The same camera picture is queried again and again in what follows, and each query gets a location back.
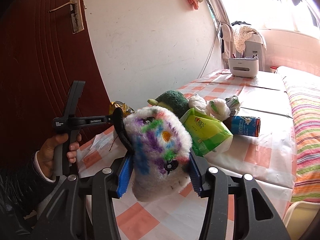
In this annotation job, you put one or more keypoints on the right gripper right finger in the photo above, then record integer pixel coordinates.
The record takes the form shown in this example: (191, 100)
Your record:
(254, 215)

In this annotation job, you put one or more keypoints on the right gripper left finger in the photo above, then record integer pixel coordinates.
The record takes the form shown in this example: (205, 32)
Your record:
(65, 215)

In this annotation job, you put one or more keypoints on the green plastic snack bag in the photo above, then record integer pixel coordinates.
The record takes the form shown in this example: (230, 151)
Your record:
(208, 134)

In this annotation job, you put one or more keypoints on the blue cylindrical can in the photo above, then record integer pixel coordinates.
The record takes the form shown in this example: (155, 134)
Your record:
(243, 125)

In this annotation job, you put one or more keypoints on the white green plastic bag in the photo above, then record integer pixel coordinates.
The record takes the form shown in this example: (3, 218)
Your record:
(218, 109)

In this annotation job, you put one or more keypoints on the white knotted plastic bag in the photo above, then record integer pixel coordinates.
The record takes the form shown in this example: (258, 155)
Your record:
(198, 103)

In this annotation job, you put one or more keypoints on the green wrapper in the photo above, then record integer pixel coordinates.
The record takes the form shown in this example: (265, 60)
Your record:
(233, 104)

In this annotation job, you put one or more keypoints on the green plush turtle toy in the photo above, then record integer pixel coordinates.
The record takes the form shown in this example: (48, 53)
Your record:
(172, 100)

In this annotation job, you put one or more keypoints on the cream plastic trash bin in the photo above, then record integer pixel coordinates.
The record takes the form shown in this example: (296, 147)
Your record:
(299, 217)

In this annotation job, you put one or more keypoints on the person's left hand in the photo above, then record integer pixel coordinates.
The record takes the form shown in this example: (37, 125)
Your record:
(45, 156)

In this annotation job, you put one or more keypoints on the checkered plastic tablecloth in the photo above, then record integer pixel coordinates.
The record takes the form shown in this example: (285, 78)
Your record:
(270, 158)

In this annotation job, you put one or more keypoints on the dark red door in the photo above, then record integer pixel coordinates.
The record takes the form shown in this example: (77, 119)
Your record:
(40, 58)

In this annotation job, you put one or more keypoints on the white desk organizer box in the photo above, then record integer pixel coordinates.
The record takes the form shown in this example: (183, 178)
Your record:
(245, 66)

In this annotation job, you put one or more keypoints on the striped bed cover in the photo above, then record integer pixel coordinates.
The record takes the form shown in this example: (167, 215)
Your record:
(303, 91)

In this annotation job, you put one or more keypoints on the left pink curtain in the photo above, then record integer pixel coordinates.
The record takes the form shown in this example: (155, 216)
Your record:
(223, 27)

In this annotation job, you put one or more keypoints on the floral cloth on cabinet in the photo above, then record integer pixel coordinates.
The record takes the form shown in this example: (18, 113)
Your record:
(241, 34)

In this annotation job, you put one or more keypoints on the metal door handle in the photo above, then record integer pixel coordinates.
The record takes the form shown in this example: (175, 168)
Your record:
(76, 15)

